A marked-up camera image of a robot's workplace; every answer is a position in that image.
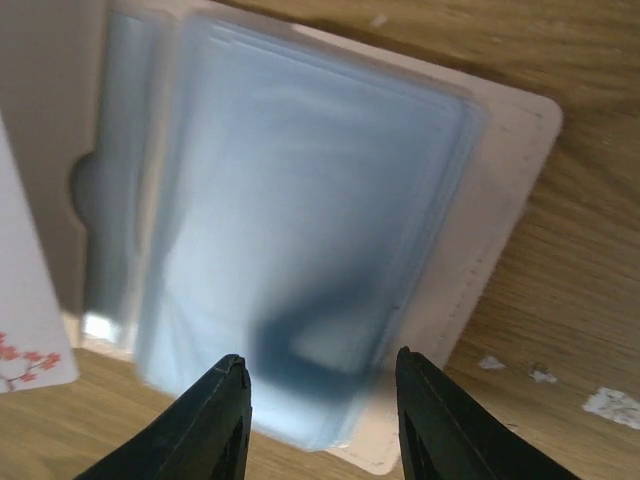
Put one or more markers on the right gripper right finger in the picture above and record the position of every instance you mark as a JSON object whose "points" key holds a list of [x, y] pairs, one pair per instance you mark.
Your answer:
{"points": [[445, 434]]}

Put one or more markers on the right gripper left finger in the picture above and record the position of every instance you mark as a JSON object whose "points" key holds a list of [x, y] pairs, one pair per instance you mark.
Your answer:
{"points": [[203, 435]]}

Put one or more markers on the white blossom VIP card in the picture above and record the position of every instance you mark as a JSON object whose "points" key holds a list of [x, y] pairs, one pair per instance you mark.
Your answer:
{"points": [[35, 349]]}

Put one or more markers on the beige leather card holder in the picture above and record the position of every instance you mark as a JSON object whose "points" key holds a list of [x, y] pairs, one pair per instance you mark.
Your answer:
{"points": [[206, 180]]}

